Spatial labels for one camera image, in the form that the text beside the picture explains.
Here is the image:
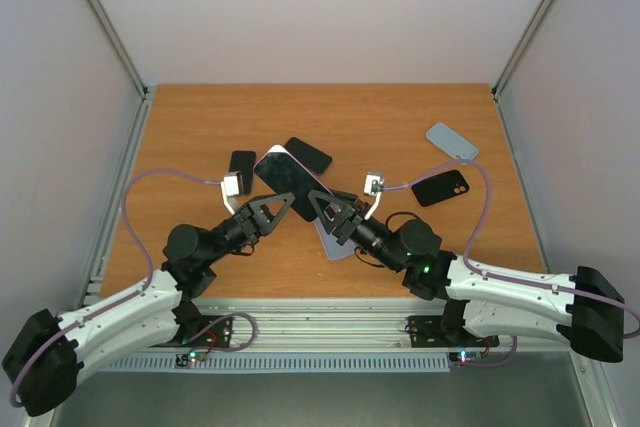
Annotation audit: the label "aluminium corner post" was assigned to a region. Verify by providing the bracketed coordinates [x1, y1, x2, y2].
[85, 0, 149, 99]
[491, 0, 558, 103]

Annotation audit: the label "left aluminium corner post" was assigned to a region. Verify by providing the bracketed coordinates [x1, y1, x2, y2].
[85, 0, 149, 99]

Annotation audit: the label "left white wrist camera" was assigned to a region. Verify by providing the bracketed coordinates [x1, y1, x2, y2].
[220, 171, 244, 214]

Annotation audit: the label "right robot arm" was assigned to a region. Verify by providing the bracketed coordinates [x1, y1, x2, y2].
[308, 190, 624, 363]

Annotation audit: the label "black phone under stack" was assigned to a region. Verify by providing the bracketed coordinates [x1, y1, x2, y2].
[284, 137, 333, 176]

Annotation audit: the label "lavender phone case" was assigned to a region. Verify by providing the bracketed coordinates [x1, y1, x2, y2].
[313, 218, 356, 261]

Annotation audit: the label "black phone pink edge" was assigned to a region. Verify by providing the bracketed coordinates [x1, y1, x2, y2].
[253, 144, 331, 222]

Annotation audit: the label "aluminium front frame rails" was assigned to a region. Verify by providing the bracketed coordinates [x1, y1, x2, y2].
[79, 296, 596, 353]

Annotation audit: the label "right aluminium corner post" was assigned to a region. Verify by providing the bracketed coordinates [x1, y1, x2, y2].
[491, 0, 558, 103]

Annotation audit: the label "black phone case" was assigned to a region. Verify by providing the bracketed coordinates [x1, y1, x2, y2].
[411, 169, 470, 207]

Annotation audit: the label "grey slotted cable duct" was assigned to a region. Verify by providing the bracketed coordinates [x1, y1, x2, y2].
[102, 352, 450, 374]

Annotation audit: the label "light blue phone case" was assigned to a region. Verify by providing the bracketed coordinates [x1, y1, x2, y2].
[425, 122, 479, 161]

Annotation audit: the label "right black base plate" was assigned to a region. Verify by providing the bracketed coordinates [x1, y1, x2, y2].
[405, 315, 500, 348]

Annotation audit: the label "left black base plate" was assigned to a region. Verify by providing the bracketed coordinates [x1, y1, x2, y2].
[176, 316, 233, 348]

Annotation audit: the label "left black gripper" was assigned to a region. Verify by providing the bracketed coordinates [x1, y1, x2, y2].
[204, 190, 295, 267]

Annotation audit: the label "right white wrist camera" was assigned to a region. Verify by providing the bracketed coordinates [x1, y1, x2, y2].
[363, 172, 385, 220]

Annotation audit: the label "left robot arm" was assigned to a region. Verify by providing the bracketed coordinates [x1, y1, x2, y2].
[2, 193, 294, 417]

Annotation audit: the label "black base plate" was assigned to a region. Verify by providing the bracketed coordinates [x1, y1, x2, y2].
[405, 315, 500, 348]
[176, 316, 233, 348]

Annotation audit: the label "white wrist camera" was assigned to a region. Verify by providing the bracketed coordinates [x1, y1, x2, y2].
[363, 172, 385, 220]
[220, 171, 244, 214]

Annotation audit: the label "black phone far left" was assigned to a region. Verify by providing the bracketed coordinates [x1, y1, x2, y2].
[229, 150, 257, 196]

